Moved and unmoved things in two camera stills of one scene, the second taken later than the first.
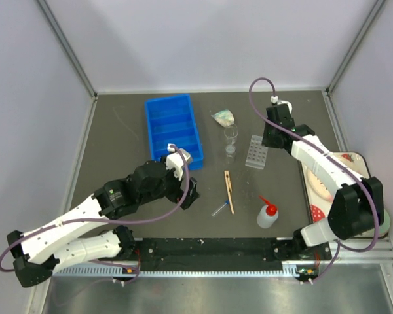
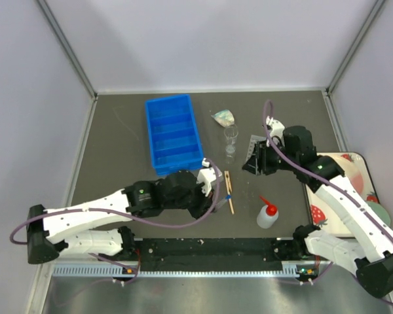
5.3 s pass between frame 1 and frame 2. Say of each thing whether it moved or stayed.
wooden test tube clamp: stayed
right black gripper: moved
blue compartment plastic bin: stayed
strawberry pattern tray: stayed
